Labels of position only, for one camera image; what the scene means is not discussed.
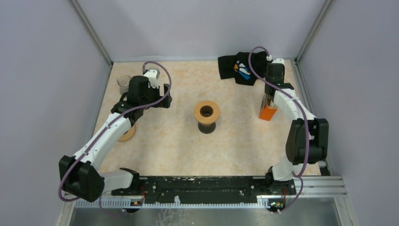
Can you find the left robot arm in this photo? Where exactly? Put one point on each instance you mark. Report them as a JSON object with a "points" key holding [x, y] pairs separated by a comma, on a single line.
{"points": [[79, 173]]}

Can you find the black printed cloth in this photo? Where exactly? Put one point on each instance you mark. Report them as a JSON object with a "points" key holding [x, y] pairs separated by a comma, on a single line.
{"points": [[237, 67]]}

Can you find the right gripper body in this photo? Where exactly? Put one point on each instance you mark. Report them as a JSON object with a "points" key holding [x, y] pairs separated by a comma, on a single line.
{"points": [[266, 78]]}

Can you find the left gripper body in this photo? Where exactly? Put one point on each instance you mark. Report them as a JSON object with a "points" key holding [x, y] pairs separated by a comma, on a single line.
{"points": [[153, 95]]}

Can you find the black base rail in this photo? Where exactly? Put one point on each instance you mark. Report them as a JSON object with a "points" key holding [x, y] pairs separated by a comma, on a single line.
{"points": [[227, 191]]}

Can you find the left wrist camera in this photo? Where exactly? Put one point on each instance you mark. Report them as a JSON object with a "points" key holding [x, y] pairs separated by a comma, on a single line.
{"points": [[153, 75]]}

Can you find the orange coffee filter pack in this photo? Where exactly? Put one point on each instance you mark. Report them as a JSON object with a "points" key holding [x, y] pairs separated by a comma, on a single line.
{"points": [[268, 108]]}

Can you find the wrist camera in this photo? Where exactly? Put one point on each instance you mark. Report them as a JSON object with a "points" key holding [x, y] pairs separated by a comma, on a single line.
{"points": [[153, 75], [272, 60]]}

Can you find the clear glass carafe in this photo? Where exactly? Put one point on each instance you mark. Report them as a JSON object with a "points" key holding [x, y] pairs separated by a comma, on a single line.
{"points": [[123, 83]]}

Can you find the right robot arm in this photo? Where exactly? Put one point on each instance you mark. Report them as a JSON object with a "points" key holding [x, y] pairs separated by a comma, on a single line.
{"points": [[308, 135]]}

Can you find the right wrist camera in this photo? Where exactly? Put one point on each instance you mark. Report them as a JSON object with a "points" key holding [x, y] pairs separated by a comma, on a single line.
{"points": [[272, 60]]}

